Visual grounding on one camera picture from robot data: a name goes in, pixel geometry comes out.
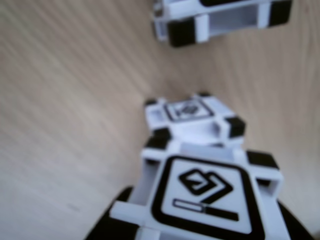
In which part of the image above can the white cube, lightning marker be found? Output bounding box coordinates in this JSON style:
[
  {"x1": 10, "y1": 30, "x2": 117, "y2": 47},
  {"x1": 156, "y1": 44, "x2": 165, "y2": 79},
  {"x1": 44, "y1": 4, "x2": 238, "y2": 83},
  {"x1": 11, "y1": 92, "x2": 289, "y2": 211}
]
[{"x1": 144, "y1": 92, "x2": 247, "y2": 151}]

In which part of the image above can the white cube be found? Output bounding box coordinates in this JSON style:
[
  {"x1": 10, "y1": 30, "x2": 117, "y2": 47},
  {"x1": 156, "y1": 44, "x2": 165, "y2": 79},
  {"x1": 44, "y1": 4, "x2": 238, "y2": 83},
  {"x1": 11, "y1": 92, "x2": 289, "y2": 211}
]
[
  {"x1": 151, "y1": 0, "x2": 293, "y2": 48},
  {"x1": 144, "y1": 92, "x2": 247, "y2": 151},
  {"x1": 109, "y1": 139, "x2": 285, "y2": 240}
]

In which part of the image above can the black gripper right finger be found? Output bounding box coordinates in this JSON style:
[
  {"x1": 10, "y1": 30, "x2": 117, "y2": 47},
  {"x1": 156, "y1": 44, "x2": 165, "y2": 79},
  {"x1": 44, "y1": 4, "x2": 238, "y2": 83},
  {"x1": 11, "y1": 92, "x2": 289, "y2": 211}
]
[{"x1": 259, "y1": 199, "x2": 316, "y2": 240}]

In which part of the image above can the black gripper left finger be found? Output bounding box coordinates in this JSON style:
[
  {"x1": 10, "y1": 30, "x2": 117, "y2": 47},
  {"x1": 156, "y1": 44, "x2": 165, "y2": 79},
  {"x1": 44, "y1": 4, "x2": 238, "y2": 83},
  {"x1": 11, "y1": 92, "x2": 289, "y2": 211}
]
[{"x1": 83, "y1": 186, "x2": 138, "y2": 240}]

